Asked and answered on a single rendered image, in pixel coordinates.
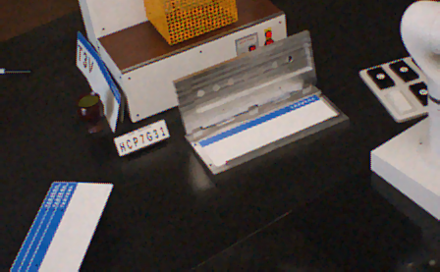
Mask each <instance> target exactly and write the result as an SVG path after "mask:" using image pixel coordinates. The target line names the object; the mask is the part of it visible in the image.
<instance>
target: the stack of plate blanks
mask: <svg viewBox="0 0 440 272"><path fill-rule="evenodd" d="M60 184H61V183H57V182H54V183H53V184H52V187H51V188H50V191H49V192H48V195H47V196H46V198H45V199H44V202H43V204H42V206H41V208H40V209H39V212H38V213H37V216H36V217H35V221H34V222H33V225H32V226H31V229H30V230H29V233H28V234H27V237H26V240H25V241H24V244H23V245H22V248H21V249H20V253H19V254H18V257H17V258H16V261H15V262H14V265H13V266H12V269H11V270H10V272H18V271H19V270H20V267H21V266H22V262H23V261H24V258H25V257H26V254H27V253H28V250H29V246H30V245H31V242H32V241H33V238H34V237H35V234H36V233H37V229H38V228H39V227H40V224H41V223H42V220H43V218H44V216H45V214H46V211H47V210H48V207H49V206H50V203H51V202H52V199H53V197H54V194H55V193H56V190H57V189H58V187H59V186H60Z"/></svg>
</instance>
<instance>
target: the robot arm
mask: <svg viewBox="0 0 440 272"><path fill-rule="evenodd" d="M401 36H402V38H403V41H404V44H405V46H406V48H407V50H408V51H409V53H410V54H411V56H412V57H413V60H414V61H415V62H416V63H417V65H418V66H419V68H420V69H421V70H422V71H423V73H424V74H425V76H426V79H427V94H428V119H429V131H428V132H426V133H425V134H423V136H421V137H420V138H419V140H418V142H417V145H416V152H417V156H418V158H419V160H421V162H423V164H425V165H426V166H427V167H430V168H431V169H434V170H436V171H440V3H439V2H436V1H417V2H416V3H413V4H412V5H410V6H409V7H408V8H407V10H406V11H405V13H404V14H403V18H402V21H401Z"/></svg>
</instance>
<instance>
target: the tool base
mask: <svg viewBox="0 0 440 272"><path fill-rule="evenodd" d="M320 93H322V92H321V91H320V89H317V87H315V84H314V85H310V84H309V83H308V84H304V85H303V86H302V89H300V90H298V91H295V92H293V93H290V95H291V97H289V98H287V99H284V100H282V101H278V102H277V103H275V104H271V103H272V101H269V102H267V103H266V104H263V105H261V106H255V105H253V106H250V107H248V110H247V111H246V112H243V113H241V114H238V115H236V116H234V118H235V120H234V121H230V122H229V123H225V124H223V125H220V126H219V127H215V126H216V125H215V124H214V125H210V126H209V127H206V128H204V129H201V128H200V127H198V128H196V129H193V130H192V133H191V134H189V135H186V136H185V138H186V142H187V143H188V145H189V146H190V147H191V148H192V150H193V152H194V153H195V155H196V156H197V157H198V158H199V160H200V162H202V165H204V167H205V168H206V170H207V171H208V173H210V175H211V176H212V177H213V179H215V181H216V180H218V179H221V178H223V177H226V176H228V175H231V174H232V173H236V172H237V171H240V170H242V169H244V168H246V167H249V166H251V165H254V164H256V163H257V162H261V161H262V160H265V159H267V158H270V157H272V156H275V155H277V154H280V153H282V152H285V151H286V150H290V149H291V148H293V147H296V146H298V145H301V144H303V143H306V142H308V141H311V140H312V139H316V138H317V137H321V136H324V135H326V134H329V133H330V132H332V131H336V130H337V129H341V128H342V127H344V126H346V125H348V124H349V117H347V116H345V114H343V112H341V113H342V114H343V117H341V118H340V119H337V120H335V121H332V122H330V123H327V124H325V125H322V126H320V127H317V128H315V129H312V130H311V131H307V132H306V133H304V134H300V135H299V136H295V137H292V138H291V139H287V140H285V141H282V142H280V143H277V144H276V145H272V146H271V147H267V148H266V149H264V150H261V151H259V152H256V153H254V154H252V155H251V156H247V157H246V158H243V159H240V160H238V161H236V162H232V163H231V164H230V165H226V164H224V165H221V166H219V167H215V165H214V164H213V162H212V161H211V160H210V158H209V157H208V156H207V155H206V153H205V152H204V150H202V147H200V145H199V144H198V142H199V141H201V140H203V139H207V138H208V137H211V136H215V135H217V134H219V133H222V132H224V131H228V130H229V129H231V128H233V127H237V126H238V125H242V124H243V123H246V122H248V121H252V120H253V119H256V118H259V117H260V116H263V115H265V114H269V113H270V112H274V111H275V110H278V109H280V108H284V107H285V106H289V105H291V104H294V103H295V102H299V101H300V100H302V99H306V98H307V97H310V96H312V95H317V96H318V97H320V99H322V96H324V97H326V96H325V95H324V94H323V95H320ZM326 99H328V98H327V97H326ZM328 101H329V102H330V100H329V99H328ZM330 103H331V104H332V105H333V106H334V107H336V108H337V106H335V105H334V104H333V103H332V102H330ZM337 109H338V110H339V108H337ZM339 111H341V110H339ZM195 143H196V145H194V144H195ZM210 164H211V165H212V166H209V165H210Z"/></svg>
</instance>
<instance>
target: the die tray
mask: <svg viewBox="0 0 440 272"><path fill-rule="evenodd" d="M401 60H404V61H405V63H407V65H409V66H410V67H412V69H413V70H414V71H415V72H416V73H418V74H419V79H417V80H414V81H412V82H407V83H405V82H403V80H402V79H400V78H399V77H398V76H397V75H396V74H395V73H394V72H393V71H392V70H391V69H390V68H389V64H391V63H393V62H389V63H387V64H385V65H380V66H378V67H382V69H384V71H386V73H387V74H388V75H389V76H390V77H391V79H393V82H395V86H392V87H388V88H385V89H381V90H380V89H379V88H378V86H377V85H376V83H374V81H373V80H372V79H371V78H370V77H369V75H368V74H367V72H366V71H367V70H369V69H366V70H364V71H360V72H359V76H360V77H361V78H362V79H363V80H364V81H365V83H366V84H367V86H368V87H370V89H371V90H372V91H373V93H374V94H375V95H376V97H378V100H380V102H381V103H382V104H383V105H384V107H385V108H386V110H388V111H389V113H390V114H391V115H392V117H393V118H394V119H395V121H397V122H398V123H402V122H404V121H408V120H410V119H415V118H417V117H421V116H423V115H428V106H423V105H422V104H421V103H420V102H419V100H417V98H415V95H413V93H412V92H411V91H410V89H409V85H412V84H414V83H418V82H424V83H425V84H426V85H427V79H426V76H425V74H424V73H423V71H422V70H421V69H420V68H419V67H418V66H417V65H415V64H414V63H413V62H412V56H410V57H408V58H403V59H401ZM396 90H398V91H399V92H400V93H401V94H402V95H403V96H404V98H405V99H406V100H407V101H408V102H409V104H410V106H411V107H412V112H408V113H405V114H403V113H402V112H401V110H399V108H398V107H397V105H396V104H395V102H393V100H392V99H391V97H390V96H389V92H391V91H396Z"/></svg>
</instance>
